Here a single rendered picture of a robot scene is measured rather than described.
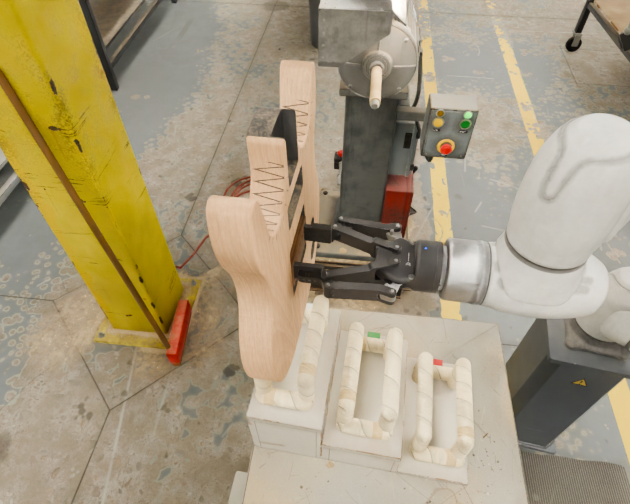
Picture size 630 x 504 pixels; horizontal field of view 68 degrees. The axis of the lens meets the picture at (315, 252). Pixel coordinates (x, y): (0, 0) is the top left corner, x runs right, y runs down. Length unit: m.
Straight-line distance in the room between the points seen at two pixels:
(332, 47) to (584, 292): 0.84
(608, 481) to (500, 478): 1.22
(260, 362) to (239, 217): 0.25
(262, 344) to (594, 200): 0.40
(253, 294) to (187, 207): 2.42
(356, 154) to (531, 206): 1.44
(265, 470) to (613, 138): 0.87
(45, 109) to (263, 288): 1.14
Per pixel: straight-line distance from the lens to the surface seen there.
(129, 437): 2.23
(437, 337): 1.25
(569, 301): 0.68
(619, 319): 1.54
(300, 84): 0.67
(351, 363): 0.95
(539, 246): 0.60
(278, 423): 0.94
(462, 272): 0.64
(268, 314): 0.57
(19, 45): 1.48
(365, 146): 1.94
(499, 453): 1.17
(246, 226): 0.43
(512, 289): 0.65
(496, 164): 3.38
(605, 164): 0.54
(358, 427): 0.98
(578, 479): 2.29
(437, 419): 1.14
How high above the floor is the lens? 1.98
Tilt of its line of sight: 49 degrees down
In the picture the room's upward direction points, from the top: straight up
